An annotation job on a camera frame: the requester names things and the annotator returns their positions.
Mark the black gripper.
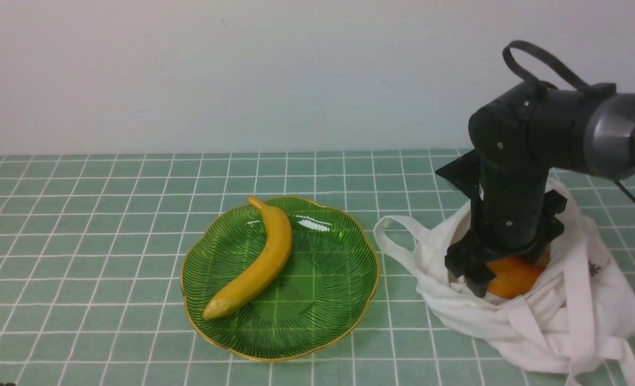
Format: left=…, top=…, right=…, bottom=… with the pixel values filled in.
left=445, top=161, right=567, bottom=298

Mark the orange yellow pear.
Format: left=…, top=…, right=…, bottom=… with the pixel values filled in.
left=487, top=253, right=551, bottom=300

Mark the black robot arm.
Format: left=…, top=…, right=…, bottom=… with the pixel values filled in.
left=435, top=81, right=635, bottom=296

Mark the white cloth bag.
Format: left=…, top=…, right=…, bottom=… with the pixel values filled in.
left=373, top=179, right=635, bottom=385

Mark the green glass plate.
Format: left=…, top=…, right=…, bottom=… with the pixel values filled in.
left=180, top=196, right=381, bottom=362

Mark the yellow banana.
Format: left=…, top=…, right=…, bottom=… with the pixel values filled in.
left=202, top=196, right=293, bottom=320

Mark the black cable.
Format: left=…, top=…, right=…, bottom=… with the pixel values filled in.
left=502, top=40, right=635, bottom=226

